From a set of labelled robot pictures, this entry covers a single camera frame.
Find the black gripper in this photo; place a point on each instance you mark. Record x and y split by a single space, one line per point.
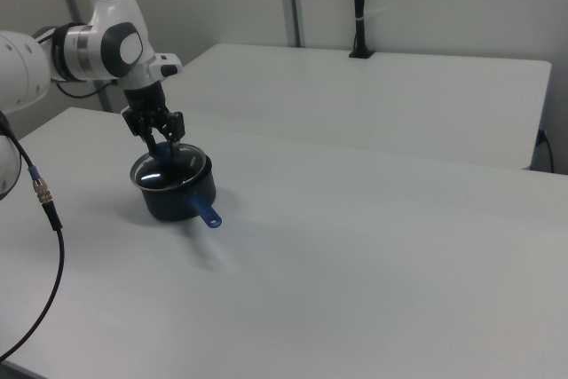
145 104

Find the glass lid with blue knob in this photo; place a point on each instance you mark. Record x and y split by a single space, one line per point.
168 175

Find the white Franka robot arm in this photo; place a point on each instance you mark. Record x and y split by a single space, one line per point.
84 50

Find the white background table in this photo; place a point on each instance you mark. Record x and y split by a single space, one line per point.
377 99

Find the black pole with base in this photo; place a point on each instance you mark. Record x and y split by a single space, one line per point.
360 2

